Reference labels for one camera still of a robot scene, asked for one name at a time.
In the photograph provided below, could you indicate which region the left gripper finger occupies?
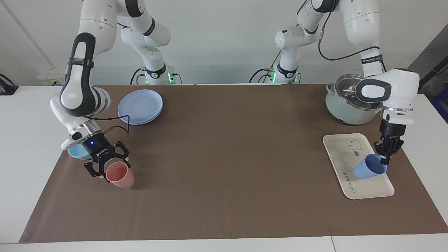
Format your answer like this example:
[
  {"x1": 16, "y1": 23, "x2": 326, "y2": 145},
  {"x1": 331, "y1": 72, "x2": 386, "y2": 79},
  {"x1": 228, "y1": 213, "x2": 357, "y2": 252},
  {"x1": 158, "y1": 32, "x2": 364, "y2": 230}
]
[
  {"x1": 384, "y1": 138, "x2": 405, "y2": 166},
  {"x1": 373, "y1": 138, "x2": 390, "y2": 159}
]

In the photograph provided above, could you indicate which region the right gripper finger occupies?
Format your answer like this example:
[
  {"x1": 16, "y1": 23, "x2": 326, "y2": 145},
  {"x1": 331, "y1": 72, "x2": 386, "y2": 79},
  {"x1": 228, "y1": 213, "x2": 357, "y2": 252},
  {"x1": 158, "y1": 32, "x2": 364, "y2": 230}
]
[
  {"x1": 84, "y1": 158, "x2": 110, "y2": 180},
  {"x1": 111, "y1": 141, "x2": 132, "y2": 168}
]

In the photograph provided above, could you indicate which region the blue ribbed plastic cup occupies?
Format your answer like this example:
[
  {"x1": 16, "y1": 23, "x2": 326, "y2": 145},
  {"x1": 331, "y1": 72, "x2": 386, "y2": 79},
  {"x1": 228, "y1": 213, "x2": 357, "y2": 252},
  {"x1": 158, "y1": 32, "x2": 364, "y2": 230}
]
[{"x1": 353, "y1": 154, "x2": 388, "y2": 180}]

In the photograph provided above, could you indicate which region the pink plastic cup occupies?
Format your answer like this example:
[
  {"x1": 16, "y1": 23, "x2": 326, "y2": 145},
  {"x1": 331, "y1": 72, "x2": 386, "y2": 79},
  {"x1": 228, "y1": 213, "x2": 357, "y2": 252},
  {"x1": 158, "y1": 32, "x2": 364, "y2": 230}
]
[{"x1": 106, "y1": 161, "x2": 135, "y2": 189}]

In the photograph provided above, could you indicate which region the cream rabbit print tray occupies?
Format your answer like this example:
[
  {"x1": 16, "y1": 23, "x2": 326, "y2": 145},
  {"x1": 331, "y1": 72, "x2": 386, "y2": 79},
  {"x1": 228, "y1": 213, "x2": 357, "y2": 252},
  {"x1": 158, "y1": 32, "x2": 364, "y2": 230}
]
[{"x1": 322, "y1": 133, "x2": 395, "y2": 200}]

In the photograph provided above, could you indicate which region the light blue bowl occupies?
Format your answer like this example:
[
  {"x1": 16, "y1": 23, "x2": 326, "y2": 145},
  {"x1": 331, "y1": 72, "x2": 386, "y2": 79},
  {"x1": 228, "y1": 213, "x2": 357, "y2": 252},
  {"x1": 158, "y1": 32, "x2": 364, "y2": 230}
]
[{"x1": 68, "y1": 143, "x2": 93, "y2": 161}]

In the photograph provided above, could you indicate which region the pale blue round plate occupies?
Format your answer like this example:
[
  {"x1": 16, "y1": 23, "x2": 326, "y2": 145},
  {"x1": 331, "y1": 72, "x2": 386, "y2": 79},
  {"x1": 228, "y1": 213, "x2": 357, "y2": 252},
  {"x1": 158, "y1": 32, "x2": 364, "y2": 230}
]
[{"x1": 118, "y1": 89, "x2": 164, "y2": 126}]

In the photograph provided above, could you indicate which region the mint green electric pot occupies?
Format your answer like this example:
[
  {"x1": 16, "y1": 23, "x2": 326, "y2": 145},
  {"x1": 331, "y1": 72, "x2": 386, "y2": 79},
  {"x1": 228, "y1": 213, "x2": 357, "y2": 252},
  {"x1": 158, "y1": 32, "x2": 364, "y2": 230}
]
[{"x1": 325, "y1": 83, "x2": 384, "y2": 125}]

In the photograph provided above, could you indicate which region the blue crate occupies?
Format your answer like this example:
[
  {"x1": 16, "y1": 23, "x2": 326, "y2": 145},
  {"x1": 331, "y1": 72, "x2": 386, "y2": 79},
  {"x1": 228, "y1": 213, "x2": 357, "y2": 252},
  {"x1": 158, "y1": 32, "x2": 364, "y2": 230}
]
[{"x1": 431, "y1": 87, "x2": 448, "y2": 124}]

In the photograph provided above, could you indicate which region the glass pot lid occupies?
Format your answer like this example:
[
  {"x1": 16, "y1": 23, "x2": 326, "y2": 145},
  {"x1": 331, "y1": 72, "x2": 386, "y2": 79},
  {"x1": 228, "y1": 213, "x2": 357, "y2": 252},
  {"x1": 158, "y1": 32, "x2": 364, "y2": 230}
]
[{"x1": 334, "y1": 74, "x2": 383, "y2": 111}]

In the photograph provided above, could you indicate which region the black stand pole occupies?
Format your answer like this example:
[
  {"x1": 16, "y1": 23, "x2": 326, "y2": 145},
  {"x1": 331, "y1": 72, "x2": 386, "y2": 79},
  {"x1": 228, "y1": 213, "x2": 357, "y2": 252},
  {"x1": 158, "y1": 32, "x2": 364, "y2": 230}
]
[{"x1": 418, "y1": 55, "x2": 448, "y2": 93}]

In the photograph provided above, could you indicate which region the brown paper table mat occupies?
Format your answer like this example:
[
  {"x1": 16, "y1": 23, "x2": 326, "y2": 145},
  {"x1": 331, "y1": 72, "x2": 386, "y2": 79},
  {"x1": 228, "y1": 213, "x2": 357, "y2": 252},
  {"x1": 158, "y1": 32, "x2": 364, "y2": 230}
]
[{"x1": 19, "y1": 84, "x2": 448, "y2": 243}]

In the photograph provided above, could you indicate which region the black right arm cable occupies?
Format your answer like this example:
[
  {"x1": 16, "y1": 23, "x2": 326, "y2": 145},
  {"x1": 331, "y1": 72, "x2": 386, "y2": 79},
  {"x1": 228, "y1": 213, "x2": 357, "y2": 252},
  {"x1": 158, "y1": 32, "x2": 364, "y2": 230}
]
[{"x1": 84, "y1": 115, "x2": 131, "y2": 135}]

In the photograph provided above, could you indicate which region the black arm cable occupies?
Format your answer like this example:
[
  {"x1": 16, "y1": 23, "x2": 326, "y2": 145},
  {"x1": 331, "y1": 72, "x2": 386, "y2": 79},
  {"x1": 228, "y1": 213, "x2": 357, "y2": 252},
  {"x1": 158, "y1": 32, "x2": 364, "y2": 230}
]
[
  {"x1": 84, "y1": 115, "x2": 131, "y2": 135},
  {"x1": 317, "y1": 0, "x2": 387, "y2": 71}
]

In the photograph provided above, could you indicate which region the white wall power outlet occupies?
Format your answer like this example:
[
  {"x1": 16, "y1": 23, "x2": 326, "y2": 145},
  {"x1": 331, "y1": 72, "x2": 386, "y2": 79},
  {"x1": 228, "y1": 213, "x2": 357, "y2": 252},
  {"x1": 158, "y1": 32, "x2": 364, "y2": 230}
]
[{"x1": 36, "y1": 68, "x2": 69, "y2": 86}]

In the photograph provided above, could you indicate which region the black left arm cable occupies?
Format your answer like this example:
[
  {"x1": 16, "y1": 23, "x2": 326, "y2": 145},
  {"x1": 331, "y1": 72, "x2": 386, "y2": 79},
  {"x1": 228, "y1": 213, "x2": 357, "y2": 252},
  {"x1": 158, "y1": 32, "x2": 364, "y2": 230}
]
[{"x1": 317, "y1": 0, "x2": 387, "y2": 71}]

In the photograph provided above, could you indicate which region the black clamp mount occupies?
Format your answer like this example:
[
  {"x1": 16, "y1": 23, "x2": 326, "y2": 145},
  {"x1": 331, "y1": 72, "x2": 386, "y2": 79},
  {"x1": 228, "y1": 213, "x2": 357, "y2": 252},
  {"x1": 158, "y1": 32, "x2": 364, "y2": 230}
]
[{"x1": 0, "y1": 73, "x2": 19, "y2": 96}]

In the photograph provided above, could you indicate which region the black base cable bundle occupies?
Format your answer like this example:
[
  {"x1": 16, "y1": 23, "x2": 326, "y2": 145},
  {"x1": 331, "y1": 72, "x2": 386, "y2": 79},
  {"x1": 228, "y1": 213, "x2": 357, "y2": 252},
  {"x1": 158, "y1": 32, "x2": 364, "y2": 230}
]
[{"x1": 248, "y1": 51, "x2": 282, "y2": 84}]

